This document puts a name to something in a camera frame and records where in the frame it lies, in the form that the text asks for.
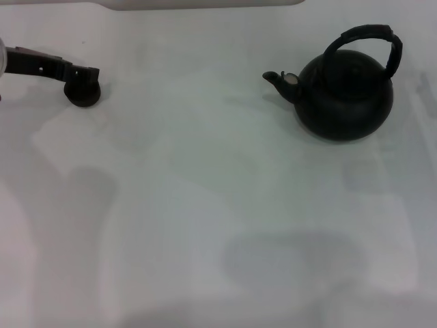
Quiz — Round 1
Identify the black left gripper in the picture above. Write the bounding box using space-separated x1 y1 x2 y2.
5 46 100 87

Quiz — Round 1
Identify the small black teacup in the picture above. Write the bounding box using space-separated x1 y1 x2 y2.
64 80 102 109

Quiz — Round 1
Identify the black round teapot with handle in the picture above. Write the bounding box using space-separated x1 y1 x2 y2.
262 23 404 144

